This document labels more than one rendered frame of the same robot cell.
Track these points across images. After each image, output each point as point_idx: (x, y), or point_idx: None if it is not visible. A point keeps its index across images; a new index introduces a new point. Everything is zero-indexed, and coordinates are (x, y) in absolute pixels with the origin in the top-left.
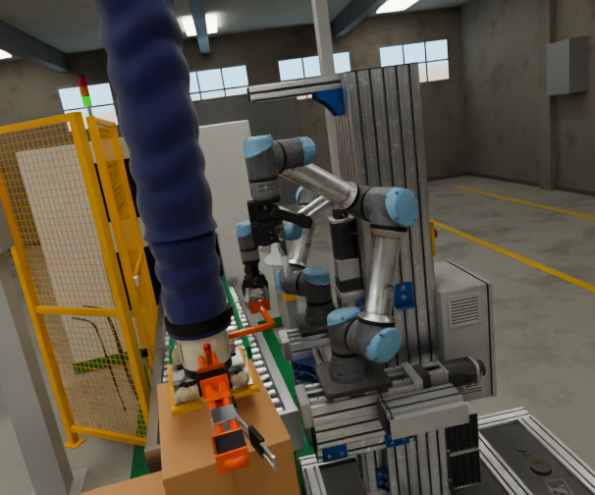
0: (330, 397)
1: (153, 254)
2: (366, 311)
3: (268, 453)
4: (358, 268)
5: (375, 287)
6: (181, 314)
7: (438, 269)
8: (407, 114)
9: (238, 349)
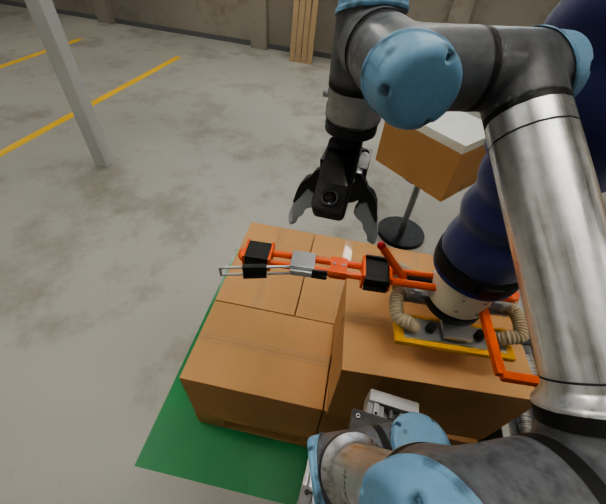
0: (351, 413)
1: None
2: (355, 442)
3: (226, 266)
4: None
5: (355, 451)
6: (448, 225)
7: None
8: None
9: (505, 351)
